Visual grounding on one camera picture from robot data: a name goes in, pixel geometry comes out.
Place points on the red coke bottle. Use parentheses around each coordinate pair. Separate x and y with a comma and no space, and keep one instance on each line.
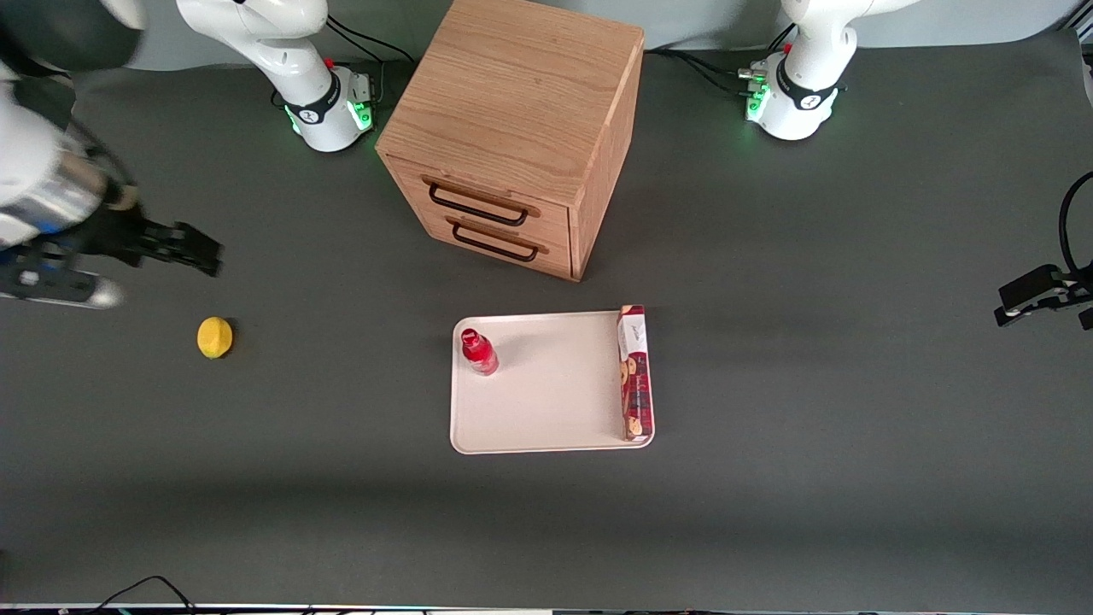
(481,354)

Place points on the cream rectangular plastic tray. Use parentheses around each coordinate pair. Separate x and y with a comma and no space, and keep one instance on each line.
(555,393)

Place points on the red white cookie box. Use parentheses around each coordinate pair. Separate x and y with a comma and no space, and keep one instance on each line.
(634,376)

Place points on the wooden two-drawer cabinet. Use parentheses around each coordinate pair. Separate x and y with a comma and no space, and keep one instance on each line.
(521,94)

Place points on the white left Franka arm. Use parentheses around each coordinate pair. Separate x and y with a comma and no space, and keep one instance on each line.
(803,111)

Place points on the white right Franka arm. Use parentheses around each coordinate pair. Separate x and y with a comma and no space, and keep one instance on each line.
(316,111)

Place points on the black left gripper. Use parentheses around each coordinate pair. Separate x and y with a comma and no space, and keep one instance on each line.
(1036,293)

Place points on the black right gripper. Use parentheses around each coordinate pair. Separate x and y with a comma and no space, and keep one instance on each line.
(113,231)

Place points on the yellow lemon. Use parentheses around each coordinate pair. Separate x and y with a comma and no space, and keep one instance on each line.
(214,337)

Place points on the grey right wrist camera module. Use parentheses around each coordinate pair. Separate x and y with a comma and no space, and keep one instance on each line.
(60,289)

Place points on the wooden drawer front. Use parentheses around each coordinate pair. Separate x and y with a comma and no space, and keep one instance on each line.
(487,192)
(546,239)

